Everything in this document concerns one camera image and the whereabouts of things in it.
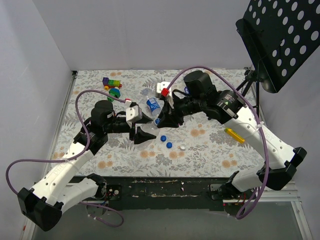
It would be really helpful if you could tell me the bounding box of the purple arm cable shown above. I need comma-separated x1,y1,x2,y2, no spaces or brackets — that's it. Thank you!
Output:
167,65,270,220
5,89,132,228

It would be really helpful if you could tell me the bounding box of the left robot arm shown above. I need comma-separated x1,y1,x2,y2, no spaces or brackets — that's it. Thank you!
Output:
17,100,155,232

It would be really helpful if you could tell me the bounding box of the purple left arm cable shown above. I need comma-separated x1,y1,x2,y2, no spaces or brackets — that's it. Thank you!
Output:
5,89,132,228

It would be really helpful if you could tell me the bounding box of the clear unlabelled plastic bottle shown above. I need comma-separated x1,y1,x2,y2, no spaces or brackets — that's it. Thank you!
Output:
134,118,160,150

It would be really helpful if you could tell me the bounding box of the Pocari Sweat bottle cap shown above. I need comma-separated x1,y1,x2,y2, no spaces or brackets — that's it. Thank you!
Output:
154,118,161,125

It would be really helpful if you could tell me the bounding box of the blue bottle cap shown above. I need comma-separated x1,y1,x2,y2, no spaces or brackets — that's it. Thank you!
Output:
166,142,173,149
160,135,167,142

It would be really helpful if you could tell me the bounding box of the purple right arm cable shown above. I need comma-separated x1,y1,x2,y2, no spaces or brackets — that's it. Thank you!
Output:
167,65,270,220

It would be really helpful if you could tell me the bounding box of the black music stand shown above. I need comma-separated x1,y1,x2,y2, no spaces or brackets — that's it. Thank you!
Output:
234,0,320,108

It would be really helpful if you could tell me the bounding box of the Pepsi bottle blue label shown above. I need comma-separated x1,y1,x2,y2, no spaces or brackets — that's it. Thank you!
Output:
184,87,190,95

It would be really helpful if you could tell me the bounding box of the white bottle cap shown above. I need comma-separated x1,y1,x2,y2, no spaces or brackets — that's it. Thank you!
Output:
180,144,186,151

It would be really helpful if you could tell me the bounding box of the colourful toy block train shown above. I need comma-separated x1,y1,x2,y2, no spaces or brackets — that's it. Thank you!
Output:
102,77,123,90

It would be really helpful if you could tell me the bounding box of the yellow green toy block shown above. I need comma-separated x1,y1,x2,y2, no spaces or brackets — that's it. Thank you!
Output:
224,128,245,144

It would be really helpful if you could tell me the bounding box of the Pocari Sweat labelled bottle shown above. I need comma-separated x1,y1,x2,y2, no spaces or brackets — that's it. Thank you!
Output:
146,96,161,117

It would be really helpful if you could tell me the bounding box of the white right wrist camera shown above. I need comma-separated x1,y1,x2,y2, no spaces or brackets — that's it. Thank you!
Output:
155,81,174,108

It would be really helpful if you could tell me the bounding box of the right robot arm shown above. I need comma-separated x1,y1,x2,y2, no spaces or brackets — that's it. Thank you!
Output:
155,70,307,199

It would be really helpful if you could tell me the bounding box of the green blue toy figure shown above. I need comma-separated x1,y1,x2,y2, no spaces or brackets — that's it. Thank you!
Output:
108,87,121,99

